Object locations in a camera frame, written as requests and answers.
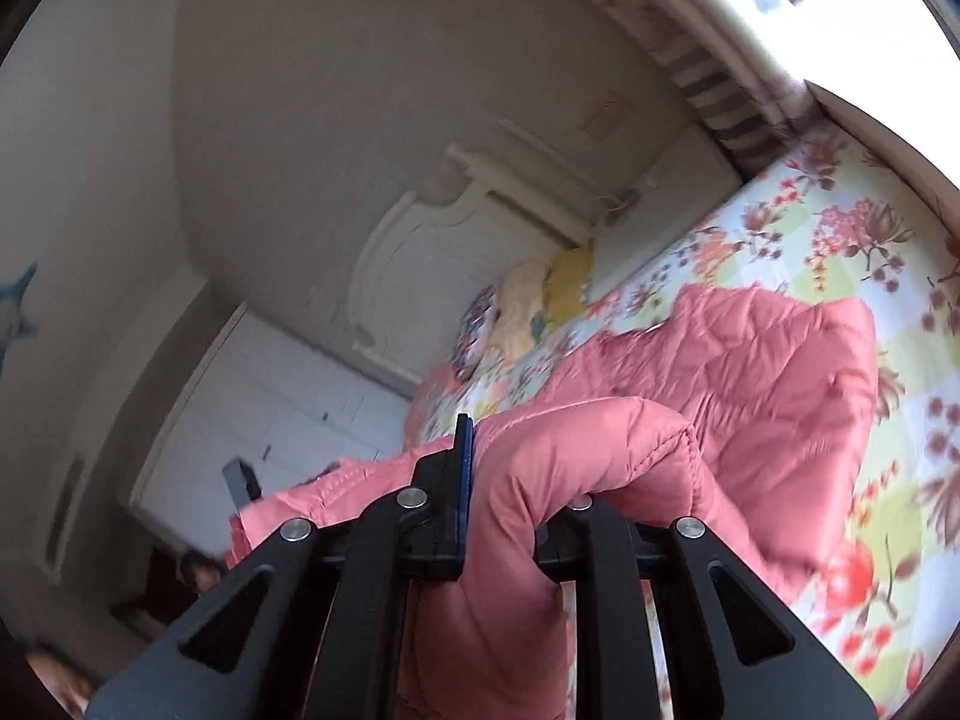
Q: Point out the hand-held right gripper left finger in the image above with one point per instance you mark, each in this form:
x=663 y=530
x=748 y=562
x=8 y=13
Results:
x=465 y=457

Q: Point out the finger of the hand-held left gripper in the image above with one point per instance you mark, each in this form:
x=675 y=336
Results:
x=240 y=481

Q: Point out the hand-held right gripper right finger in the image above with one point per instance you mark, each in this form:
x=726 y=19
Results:
x=592 y=540

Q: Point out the pink quilted jacket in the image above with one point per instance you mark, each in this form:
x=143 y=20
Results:
x=750 y=390

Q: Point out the white wardrobe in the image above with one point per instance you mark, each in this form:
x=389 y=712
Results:
x=262 y=405

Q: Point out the patterned round pillow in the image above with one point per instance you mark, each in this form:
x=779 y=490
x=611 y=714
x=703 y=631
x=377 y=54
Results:
x=472 y=330

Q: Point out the black garment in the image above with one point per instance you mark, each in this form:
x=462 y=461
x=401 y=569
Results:
x=161 y=585

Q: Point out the cream pillow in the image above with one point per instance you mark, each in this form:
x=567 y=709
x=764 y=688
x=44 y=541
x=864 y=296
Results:
x=517 y=307

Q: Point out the white bed headboard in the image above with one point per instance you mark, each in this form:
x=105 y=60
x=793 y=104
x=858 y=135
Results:
x=427 y=277

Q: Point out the yellow pillow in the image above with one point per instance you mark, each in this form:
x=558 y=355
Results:
x=566 y=277

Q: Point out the floral bed sheet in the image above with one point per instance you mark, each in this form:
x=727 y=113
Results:
x=825 y=255

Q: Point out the printed beige curtain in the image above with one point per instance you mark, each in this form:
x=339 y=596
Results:
x=720 y=90

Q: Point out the window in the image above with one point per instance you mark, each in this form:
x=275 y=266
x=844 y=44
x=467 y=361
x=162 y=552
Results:
x=862 y=15

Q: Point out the blue star wall decoration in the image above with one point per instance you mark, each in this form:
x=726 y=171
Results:
x=19 y=307

